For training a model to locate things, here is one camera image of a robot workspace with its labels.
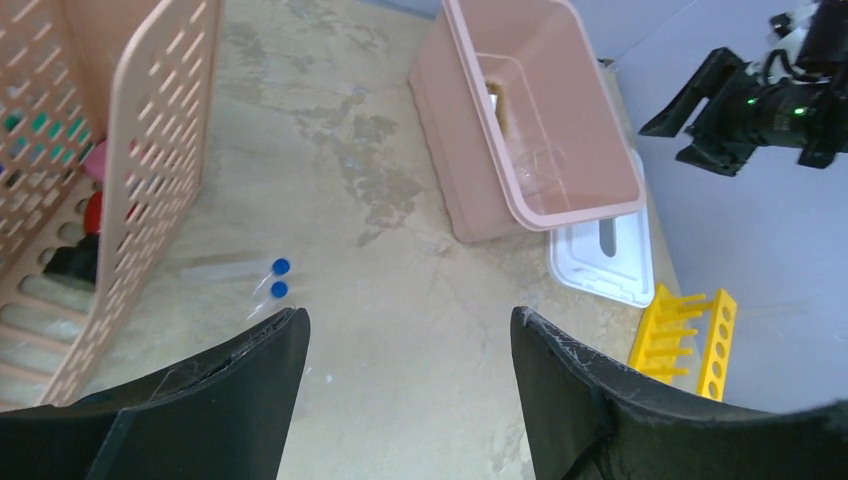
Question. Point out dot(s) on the white plastic bin lid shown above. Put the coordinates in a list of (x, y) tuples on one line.
[(610, 258)]

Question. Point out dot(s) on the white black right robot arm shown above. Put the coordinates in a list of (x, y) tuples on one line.
[(822, 55)]

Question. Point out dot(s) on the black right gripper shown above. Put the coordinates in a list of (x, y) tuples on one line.
[(742, 116)]

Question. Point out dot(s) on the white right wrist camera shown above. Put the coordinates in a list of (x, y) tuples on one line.
[(790, 28)]

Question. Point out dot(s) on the blue capped tube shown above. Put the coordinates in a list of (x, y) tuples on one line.
[(268, 298), (258, 269)]

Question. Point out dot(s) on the yellow test tube rack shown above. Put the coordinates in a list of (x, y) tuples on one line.
[(685, 341)]

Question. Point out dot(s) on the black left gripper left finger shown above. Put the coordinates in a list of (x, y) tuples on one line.
[(223, 413)]

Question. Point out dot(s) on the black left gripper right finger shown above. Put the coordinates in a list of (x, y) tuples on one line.
[(588, 416)]

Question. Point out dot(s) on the pink eraser block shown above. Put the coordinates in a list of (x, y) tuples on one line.
[(95, 162)]

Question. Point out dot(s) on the brown bristle tube brush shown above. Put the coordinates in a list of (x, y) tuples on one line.
[(500, 103)]

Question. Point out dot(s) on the orange perforated file organizer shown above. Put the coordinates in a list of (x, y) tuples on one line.
[(139, 74)]

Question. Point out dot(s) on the pink plastic bin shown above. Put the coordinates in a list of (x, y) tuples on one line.
[(540, 52)]

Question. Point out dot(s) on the red black stamp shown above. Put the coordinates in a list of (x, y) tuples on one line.
[(92, 216)]

